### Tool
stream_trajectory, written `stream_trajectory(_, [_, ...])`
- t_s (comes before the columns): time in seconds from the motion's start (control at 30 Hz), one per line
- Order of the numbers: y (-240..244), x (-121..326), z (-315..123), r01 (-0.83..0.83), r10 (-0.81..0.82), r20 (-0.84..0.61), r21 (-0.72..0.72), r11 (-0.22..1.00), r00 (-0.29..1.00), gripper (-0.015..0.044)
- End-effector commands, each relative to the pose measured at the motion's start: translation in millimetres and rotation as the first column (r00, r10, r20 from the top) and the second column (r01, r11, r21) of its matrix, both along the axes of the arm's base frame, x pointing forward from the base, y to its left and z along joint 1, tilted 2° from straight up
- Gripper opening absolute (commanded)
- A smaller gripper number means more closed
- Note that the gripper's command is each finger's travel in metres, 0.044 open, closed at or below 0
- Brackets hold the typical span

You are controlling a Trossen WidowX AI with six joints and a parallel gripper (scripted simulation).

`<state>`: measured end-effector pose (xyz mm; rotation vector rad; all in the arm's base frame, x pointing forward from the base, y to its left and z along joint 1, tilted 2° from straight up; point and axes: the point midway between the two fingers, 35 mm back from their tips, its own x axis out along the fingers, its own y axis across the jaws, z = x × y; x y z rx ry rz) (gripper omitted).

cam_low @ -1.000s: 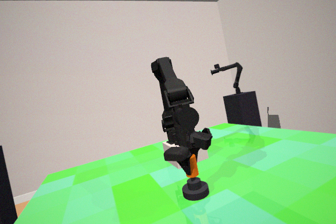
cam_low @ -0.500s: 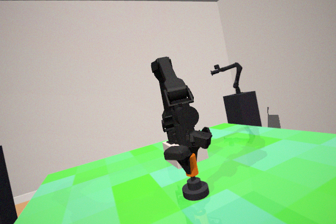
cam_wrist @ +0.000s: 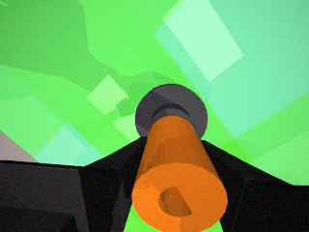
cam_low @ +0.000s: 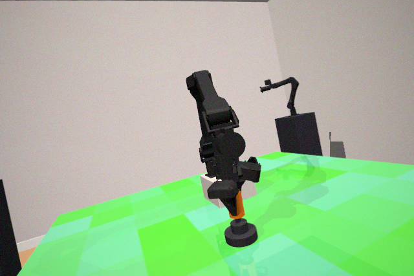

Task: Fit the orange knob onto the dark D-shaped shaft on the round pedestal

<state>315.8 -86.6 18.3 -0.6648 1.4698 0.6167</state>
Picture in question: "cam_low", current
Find orange knob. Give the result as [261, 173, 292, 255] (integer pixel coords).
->
[229, 191, 245, 219]

